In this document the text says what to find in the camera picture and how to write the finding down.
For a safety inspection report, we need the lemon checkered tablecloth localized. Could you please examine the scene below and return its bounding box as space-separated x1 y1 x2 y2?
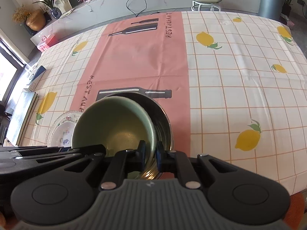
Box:
21 11 306 194

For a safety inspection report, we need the potted green plant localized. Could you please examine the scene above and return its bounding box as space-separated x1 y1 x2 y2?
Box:
33 0 62 20

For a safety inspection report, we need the red box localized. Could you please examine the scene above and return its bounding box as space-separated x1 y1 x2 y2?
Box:
37 33 58 53

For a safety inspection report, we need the stainless steel bowl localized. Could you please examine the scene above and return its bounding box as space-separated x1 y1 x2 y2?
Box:
108 91 174 180

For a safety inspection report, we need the grey metal trash bin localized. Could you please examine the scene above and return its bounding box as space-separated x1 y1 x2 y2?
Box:
258 0 284 21

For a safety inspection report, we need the green ceramic bowl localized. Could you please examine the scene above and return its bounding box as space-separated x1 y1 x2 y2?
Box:
71 96 157 169

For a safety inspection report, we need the floral white plate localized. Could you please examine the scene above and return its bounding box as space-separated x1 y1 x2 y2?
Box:
46 111 82 147

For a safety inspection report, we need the golden round vase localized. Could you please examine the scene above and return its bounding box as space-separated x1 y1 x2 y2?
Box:
26 9 46 31

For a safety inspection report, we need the pink restaurant table runner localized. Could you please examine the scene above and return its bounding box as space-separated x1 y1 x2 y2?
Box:
70 12 191 154

